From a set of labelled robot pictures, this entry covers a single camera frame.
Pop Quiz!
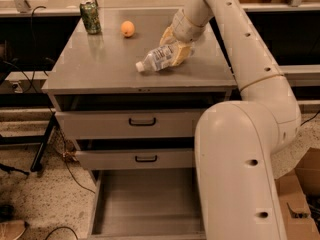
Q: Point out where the grey bottom drawer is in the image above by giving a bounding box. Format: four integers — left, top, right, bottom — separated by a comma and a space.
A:
88, 168, 206, 240

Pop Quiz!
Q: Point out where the grey top drawer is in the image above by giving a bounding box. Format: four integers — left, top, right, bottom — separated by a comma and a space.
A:
56, 92, 224, 140

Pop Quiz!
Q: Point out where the grey middle drawer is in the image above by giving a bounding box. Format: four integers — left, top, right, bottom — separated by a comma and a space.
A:
76, 137, 194, 170

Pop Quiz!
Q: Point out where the clear plastic water bottle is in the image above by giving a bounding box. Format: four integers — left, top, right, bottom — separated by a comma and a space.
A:
136, 43, 176, 73

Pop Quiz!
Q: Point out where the orange fruit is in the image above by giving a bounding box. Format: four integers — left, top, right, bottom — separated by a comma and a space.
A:
121, 21, 135, 38

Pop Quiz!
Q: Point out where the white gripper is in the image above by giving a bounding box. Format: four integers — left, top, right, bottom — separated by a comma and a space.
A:
160, 9, 205, 66

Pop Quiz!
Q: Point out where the black cable left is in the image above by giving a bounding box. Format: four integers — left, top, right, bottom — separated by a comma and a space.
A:
0, 6, 96, 195

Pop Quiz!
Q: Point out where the black table leg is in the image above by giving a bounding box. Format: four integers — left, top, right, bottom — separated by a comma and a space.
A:
0, 115, 57, 172

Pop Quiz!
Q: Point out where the brown shoe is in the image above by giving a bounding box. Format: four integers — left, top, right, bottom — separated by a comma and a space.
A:
0, 220, 28, 240

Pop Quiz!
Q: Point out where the brown cardboard box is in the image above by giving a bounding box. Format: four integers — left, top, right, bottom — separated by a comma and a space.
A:
275, 148, 320, 240

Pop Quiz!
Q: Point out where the green drink can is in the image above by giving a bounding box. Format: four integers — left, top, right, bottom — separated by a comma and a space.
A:
79, 0, 101, 34

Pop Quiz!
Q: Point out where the black cable right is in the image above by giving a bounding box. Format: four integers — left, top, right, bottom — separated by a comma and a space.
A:
299, 108, 320, 127

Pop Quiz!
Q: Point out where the grey drawer cabinet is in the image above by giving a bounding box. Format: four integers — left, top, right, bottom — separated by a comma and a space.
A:
41, 8, 238, 240

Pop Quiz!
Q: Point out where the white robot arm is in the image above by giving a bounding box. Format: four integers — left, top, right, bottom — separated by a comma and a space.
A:
162, 0, 301, 240

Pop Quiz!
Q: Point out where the black cable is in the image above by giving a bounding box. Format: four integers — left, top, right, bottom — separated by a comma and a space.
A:
299, 108, 320, 127
44, 226, 80, 240
0, 6, 96, 195

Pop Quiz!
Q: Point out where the black cable bottom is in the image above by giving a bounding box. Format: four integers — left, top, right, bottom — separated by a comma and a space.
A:
44, 226, 80, 240

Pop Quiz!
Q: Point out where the grey drawer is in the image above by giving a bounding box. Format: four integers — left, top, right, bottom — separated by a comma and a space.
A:
88, 168, 206, 240
76, 137, 194, 170
56, 92, 224, 140

